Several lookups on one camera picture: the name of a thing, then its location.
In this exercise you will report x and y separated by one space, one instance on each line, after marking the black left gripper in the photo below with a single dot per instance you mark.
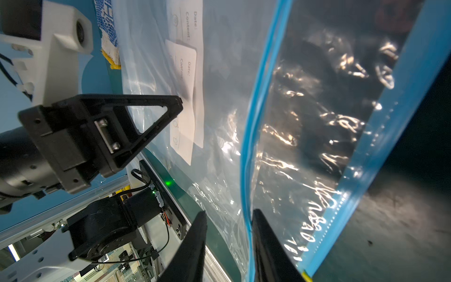
69 143

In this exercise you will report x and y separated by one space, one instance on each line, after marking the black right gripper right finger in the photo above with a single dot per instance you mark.
271 262

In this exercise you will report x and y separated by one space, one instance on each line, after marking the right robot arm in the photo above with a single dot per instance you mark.
109 223

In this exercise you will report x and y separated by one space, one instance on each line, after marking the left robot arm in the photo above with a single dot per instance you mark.
9 192

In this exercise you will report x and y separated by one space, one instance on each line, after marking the blue dotted work glove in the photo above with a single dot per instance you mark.
106 24

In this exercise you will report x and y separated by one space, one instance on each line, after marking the clear zip-top bag blue zipper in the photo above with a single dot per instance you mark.
342 81

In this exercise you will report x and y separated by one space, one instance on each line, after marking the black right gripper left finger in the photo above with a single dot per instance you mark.
187 264

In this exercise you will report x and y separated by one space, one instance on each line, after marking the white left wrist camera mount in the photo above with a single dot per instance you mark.
54 36

